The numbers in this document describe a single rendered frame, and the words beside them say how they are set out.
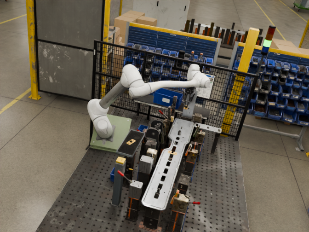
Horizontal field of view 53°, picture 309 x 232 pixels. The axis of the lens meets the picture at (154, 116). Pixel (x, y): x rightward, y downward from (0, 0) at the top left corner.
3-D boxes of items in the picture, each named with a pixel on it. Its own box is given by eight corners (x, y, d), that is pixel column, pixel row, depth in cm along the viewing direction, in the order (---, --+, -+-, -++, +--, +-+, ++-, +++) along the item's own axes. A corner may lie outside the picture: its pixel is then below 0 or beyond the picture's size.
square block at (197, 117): (194, 144, 356) (201, 117, 339) (187, 142, 357) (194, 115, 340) (195, 141, 363) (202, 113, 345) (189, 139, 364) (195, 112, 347)
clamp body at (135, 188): (136, 224, 245) (141, 190, 228) (123, 220, 247) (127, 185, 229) (140, 215, 253) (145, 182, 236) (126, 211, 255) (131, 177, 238)
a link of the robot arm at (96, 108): (89, 124, 312) (81, 105, 319) (102, 122, 325) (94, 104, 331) (134, 79, 267) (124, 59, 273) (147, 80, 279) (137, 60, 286)
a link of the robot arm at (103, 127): (100, 141, 316) (97, 135, 295) (94, 125, 322) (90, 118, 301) (115, 134, 319) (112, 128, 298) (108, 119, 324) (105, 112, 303)
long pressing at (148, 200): (168, 213, 221) (168, 211, 221) (138, 204, 225) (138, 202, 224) (195, 123, 340) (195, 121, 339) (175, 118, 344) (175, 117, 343)
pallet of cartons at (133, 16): (143, 71, 724) (149, 25, 673) (111, 63, 734) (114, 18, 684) (155, 55, 828) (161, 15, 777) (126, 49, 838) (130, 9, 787)
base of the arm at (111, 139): (94, 143, 321) (94, 142, 316) (98, 123, 328) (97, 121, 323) (112, 145, 321) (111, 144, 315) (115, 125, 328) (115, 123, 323)
